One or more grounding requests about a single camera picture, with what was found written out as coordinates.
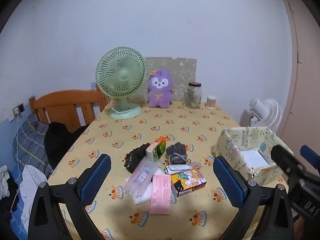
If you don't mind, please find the black plastic bag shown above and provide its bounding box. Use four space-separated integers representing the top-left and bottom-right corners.
124 143 151 173

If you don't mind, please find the dark clothes pile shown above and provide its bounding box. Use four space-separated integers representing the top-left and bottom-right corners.
0 165 20 220

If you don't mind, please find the blue plaid pillow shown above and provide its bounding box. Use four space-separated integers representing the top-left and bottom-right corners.
13 115 54 175

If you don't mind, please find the beige patterned board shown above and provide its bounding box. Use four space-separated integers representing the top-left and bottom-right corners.
144 57 197 102

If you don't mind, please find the white standing fan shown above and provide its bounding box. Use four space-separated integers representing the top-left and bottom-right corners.
239 98 283 133

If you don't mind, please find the clear plastic bottle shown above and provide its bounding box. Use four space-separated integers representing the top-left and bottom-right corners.
124 156 163 197

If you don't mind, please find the purple plush toy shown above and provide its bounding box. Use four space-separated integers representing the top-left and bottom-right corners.
147 70 173 108

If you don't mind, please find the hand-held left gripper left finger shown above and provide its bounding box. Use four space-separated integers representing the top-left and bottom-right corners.
28 154 112 240

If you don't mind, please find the glass jar with dark lid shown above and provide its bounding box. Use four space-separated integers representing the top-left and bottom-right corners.
184 82 202 109

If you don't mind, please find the grey striped sock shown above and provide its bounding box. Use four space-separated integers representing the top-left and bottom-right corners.
168 152 192 165

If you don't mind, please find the white grey cloth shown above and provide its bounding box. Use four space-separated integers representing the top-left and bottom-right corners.
164 164 192 175

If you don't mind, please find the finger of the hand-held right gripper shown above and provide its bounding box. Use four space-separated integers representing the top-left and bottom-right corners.
300 145 320 167
271 145 304 183

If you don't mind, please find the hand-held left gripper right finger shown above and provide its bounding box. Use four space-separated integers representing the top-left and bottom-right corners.
212 155 295 240

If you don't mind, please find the grey socks bundle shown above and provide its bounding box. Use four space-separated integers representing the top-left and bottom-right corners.
166 142 187 157

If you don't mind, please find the colourful cartoon box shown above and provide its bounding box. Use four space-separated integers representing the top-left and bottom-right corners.
170 169 207 197

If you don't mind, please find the green orange tissue pack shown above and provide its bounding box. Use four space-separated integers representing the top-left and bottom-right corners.
146 136 167 159

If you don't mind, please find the black cloth bag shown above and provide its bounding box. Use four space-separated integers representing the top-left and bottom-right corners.
44 122 88 170

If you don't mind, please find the pink door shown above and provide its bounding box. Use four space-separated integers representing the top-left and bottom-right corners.
277 0 320 173

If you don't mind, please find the pink paper sheet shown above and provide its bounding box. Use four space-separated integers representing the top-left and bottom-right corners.
150 174 172 215

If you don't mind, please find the blue checked bedsheet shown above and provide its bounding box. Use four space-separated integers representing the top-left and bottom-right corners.
0 120 33 240

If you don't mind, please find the yellow printed tablecloth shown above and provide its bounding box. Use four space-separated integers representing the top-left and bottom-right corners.
47 100 295 240

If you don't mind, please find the wall socket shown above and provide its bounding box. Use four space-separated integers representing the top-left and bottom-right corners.
12 103 25 117

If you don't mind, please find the yellow cartoon-print storage box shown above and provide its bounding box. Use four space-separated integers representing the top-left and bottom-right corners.
212 126 294 186

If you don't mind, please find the green desk fan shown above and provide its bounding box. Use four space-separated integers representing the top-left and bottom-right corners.
95 47 146 120

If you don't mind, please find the white cable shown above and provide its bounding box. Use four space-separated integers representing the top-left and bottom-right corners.
12 112 21 205

